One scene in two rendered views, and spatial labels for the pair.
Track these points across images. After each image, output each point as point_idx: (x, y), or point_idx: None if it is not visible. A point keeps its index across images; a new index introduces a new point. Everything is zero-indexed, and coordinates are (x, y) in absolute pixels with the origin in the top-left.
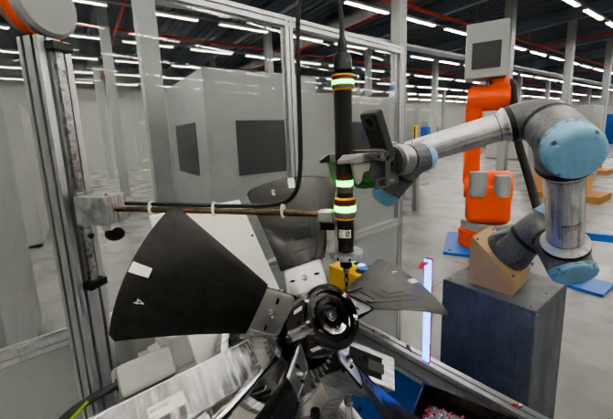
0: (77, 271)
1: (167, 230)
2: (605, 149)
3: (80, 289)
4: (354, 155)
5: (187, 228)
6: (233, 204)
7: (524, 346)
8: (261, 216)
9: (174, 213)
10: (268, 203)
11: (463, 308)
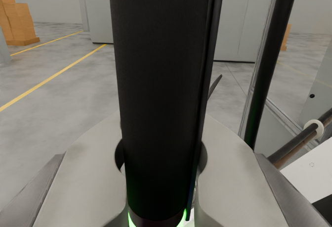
0: (330, 125)
1: (211, 86)
2: None
3: (324, 138)
4: (91, 128)
5: (209, 93)
6: (299, 133)
7: None
8: (327, 198)
9: (218, 78)
10: (273, 156)
11: None
